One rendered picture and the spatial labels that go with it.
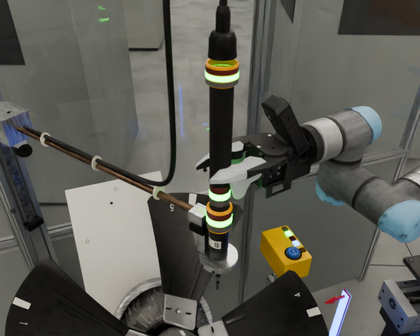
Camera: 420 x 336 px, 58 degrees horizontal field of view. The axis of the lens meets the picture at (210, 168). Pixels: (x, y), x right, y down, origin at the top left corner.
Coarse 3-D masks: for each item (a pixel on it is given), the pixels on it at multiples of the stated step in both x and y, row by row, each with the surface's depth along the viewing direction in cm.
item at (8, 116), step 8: (0, 104) 93; (8, 104) 93; (0, 112) 90; (8, 112) 90; (16, 112) 90; (24, 112) 90; (0, 120) 86; (8, 120) 88; (16, 120) 89; (24, 120) 91; (0, 128) 88; (8, 128) 88; (16, 128) 90; (0, 136) 90; (8, 136) 89; (16, 136) 90; (24, 136) 92; (8, 144) 90
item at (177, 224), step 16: (160, 208) 87; (176, 208) 86; (240, 208) 83; (160, 224) 87; (176, 224) 86; (160, 240) 87; (176, 240) 85; (192, 240) 83; (160, 256) 87; (176, 256) 84; (192, 256) 82; (160, 272) 87; (176, 272) 84; (192, 272) 82; (208, 272) 81; (176, 288) 83; (192, 288) 81
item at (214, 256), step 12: (216, 12) 44; (228, 12) 44; (216, 24) 45; (228, 24) 45; (216, 36) 45; (228, 36) 45; (216, 48) 45; (228, 48) 45; (216, 60) 46; (228, 60) 46; (216, 240) 64; (228, 240) 65; (216, 252) 66
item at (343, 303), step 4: (344, 292) 94; (340, 300) 96; (344, 300) 95; (340, 304) 97; (344, 304) 95; (340, 308) 97; (344, 308) 96; (336, 312) 100; (340, 312) 98; (336, 316) 100; (340, 316) 98; (336, 320) 100; (340, 320) 98; (332, 324) 103; (336, 324) 101; (332, 328) 103; (336, 328) 101; (332, 332) 104; (336, 332) 102
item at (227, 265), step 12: (192, 216) 65; (204, 216) 64; (192, 228) 66; (204, 228) 65; (204, 240) 66; (204, 252) 68; (228, 252) 69; (204, 264) 66; (216, 264) 66; (228, 264) 66
